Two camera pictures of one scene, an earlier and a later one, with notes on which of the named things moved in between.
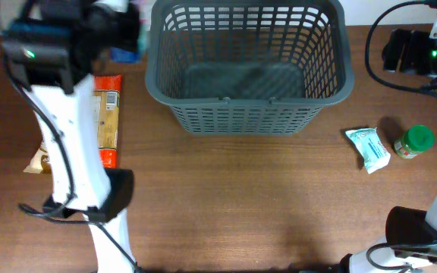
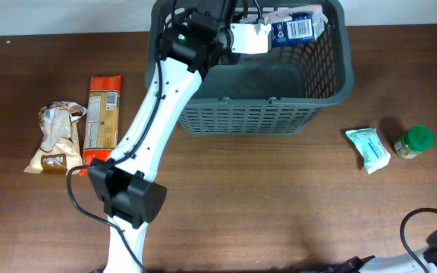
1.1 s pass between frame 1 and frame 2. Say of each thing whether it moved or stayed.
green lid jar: stayed
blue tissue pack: moved
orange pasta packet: stayed
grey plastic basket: stayed
